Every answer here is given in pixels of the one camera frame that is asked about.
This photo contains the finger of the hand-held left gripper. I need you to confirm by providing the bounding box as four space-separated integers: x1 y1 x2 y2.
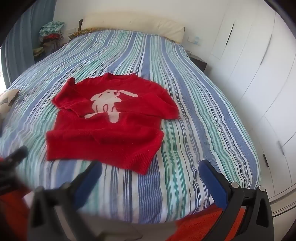
4 146 29 163

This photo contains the pile of colourful clothes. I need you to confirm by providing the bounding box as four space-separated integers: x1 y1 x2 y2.
33 21 66 57

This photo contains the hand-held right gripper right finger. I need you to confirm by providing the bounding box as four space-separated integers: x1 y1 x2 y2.
199 159 275 241

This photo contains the blue curtain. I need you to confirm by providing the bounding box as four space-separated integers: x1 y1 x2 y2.
1 0 57 88

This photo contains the red sweater with rabbit print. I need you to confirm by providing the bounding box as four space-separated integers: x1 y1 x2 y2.
46 73 180 175

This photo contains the white wardrobe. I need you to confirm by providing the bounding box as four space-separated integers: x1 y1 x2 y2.
207 6 296 210

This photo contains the bed with striped cover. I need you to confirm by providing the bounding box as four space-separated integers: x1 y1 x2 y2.
0 29 262 223

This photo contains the cream pillow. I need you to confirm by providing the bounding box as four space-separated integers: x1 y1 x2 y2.
82 16 185 43

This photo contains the beige patterned cushion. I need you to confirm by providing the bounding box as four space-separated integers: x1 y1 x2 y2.
0 89 20 116

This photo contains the dark nightstand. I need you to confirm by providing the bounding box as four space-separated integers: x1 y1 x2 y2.
188 54 208 73

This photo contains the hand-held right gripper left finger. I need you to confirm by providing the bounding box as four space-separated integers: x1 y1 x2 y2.
28 160 103 241

